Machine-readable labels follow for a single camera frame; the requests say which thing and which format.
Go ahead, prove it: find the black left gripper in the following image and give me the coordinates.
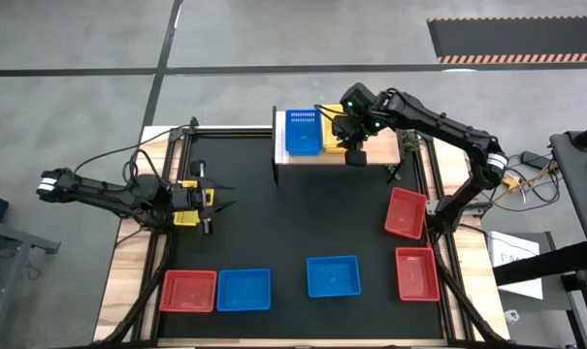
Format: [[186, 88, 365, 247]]
[[170, 160, 238, 235]]

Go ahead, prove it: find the yellow slotted plastic basket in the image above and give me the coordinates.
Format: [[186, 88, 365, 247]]
[[172, 179, 216, 228], [320, 103, 348, 155]]

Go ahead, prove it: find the blue slotted plastic basket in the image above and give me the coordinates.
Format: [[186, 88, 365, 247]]
[[284, 108, 324, 157], [306, 254, 363, 299], [215, 268, 273, 313]]

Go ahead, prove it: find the red slotted plastic basket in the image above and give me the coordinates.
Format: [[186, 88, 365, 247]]
[[158, 269, 218, 314], [383, 186, 429, 241], [394, 245, 441, 302]]

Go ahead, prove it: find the wooden shelf with black legs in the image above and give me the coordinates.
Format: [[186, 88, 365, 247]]
[[272, 105, 403, 188]]

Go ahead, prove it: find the spiky green potted plant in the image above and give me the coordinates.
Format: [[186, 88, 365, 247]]
[[401, 128, 423, 157]]

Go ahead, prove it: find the black table mat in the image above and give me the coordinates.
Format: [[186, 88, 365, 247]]
[[156, 135, 445, 340]]

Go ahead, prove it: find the black power adapter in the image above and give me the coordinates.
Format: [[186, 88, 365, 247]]
[[519, 150, 549, 170]]

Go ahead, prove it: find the black orange striped floor ramp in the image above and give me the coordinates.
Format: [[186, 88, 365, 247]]
[[427, 16, 587, 65]]

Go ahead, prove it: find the grey metal desk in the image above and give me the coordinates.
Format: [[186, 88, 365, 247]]
[[0, 217, 61, 349]]

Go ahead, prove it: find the white cardboard box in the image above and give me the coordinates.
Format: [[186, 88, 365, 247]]
[[486, 230, 545, 301]]

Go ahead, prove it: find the black metal floor beam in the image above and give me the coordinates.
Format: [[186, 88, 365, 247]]
[[491, 240, 587, 287]]

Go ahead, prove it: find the dark grey side table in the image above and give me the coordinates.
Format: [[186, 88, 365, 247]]
[[548, 120, 587, 275]]

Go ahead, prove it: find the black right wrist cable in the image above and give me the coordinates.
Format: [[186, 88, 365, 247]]
[[313, 103, 346, 121]]

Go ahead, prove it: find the black metal rig frame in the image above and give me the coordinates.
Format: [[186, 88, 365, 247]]
[[91, 115, 512, 349]]

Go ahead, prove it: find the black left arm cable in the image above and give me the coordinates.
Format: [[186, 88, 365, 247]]
[[73, 123, 193, 176]]

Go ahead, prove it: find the black power cable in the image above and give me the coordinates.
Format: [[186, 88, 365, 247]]
[[491, 159, 562, 214]]

